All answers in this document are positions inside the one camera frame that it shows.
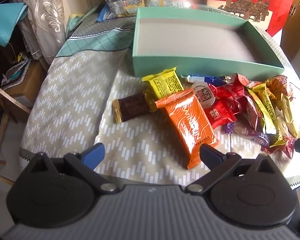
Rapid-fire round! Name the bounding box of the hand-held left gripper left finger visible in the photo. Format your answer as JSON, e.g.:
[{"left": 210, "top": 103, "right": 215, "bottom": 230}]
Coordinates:
[{"left": 29, "top": 142, "right": 118, "bottom": 195}]

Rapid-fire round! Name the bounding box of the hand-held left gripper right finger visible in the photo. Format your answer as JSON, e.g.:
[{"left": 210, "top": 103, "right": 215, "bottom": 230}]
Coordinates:
[{"left": 185, "top": 144, "right": 278, "bottom": 193}]

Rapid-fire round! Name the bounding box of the red clear candy wrapper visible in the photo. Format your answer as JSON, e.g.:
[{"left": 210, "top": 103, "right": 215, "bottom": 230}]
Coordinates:
[{"left": 260, "top": 136, "right": 297, "bottom": 160}]

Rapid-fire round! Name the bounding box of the orange wavy-line snack packet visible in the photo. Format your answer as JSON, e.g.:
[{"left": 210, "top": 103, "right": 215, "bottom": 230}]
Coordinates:
[{"left": 155, "top": 88, "right": 219, "bottom": 170}]

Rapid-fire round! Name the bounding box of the purple snack packet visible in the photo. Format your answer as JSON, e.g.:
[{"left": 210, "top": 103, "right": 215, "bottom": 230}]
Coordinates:
[{"left": 225, "top": 122, "right": 269, "bottom": 146}]

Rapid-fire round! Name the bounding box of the red square snack packet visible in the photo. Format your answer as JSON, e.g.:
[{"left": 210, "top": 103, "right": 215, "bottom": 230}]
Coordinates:
[{"left": 204, "top": 97, "right": 237, "bottom": 130}]

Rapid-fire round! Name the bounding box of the yellow cheese stick packet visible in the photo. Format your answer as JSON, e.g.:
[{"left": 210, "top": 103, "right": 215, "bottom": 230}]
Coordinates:
[{"left": 247, "top": 84, "right": 284, "bottom": 148}]

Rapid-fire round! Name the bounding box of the pink red snack packet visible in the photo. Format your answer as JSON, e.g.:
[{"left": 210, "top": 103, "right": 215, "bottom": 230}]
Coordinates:
[{"left": 242, "top": 96, "right": 259, "bottom": 129}]

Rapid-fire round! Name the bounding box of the brown chocolate bar packet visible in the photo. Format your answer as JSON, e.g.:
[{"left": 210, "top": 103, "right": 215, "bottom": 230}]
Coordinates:
[{"left": 112, "top": 92, "right": 157, "bottom": 124}]

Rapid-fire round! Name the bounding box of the white round jelly cup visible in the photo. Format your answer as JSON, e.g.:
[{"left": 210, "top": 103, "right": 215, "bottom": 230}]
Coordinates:
[{"left": 191, "top": 81, "right": 216, "bottom": 110}]

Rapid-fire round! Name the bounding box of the orange puffed snack bag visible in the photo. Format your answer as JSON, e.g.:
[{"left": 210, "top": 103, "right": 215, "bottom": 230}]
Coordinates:
[{"left": 265, "top": 75, "right": 294, "bottom": 102}]

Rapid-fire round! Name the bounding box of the red crinkled candy wrapper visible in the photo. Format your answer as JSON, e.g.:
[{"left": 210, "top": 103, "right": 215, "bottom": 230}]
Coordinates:
[{"left": 213, "top": 73, "right": 250, "bottom": 113}]

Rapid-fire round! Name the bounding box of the blue white candy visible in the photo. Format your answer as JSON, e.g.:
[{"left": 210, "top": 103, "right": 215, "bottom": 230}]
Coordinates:
[{"left": 181, "top": 74, "right": 227, "bottom": 87}]

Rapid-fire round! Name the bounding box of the yellow wavy-line snack packet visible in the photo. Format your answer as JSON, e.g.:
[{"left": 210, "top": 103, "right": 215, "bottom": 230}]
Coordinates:
[{"left": 142, "top": 67, "right": 185, "bottom": 100}]

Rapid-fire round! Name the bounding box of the mint green cardboard box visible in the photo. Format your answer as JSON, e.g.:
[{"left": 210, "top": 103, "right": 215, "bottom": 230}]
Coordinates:
[{"left": 132, "top": 7, "right": 285, "bottom": 78}]

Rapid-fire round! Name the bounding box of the wooden chair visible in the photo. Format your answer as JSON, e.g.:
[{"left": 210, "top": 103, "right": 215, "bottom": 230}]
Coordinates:
[{"left": 0, "top": 80, "right": 32, "bottom": 167}]

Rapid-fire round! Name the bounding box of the brown wooden cabinet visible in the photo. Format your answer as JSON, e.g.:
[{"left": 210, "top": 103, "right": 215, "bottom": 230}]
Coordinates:
[{"left": 281, "top": 0, "right": 300, "bottom": 60}]

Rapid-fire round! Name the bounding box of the embroidered beige curtain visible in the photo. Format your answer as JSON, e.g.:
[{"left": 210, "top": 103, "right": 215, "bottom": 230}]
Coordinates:
[{"left": 4, "top": 0, "right": 103, "bottom": 64}]

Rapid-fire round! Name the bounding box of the cartoon dog snack bag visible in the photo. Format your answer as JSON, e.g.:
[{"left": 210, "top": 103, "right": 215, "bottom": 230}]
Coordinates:
[{"left": 97, "top": 0, "right": 165, "bottom": 22}]

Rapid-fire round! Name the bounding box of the teal cloth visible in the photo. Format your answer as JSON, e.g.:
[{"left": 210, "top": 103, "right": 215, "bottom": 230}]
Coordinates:
[{"left": 0, "top": 3, "right": 28, "bottom": 47}]

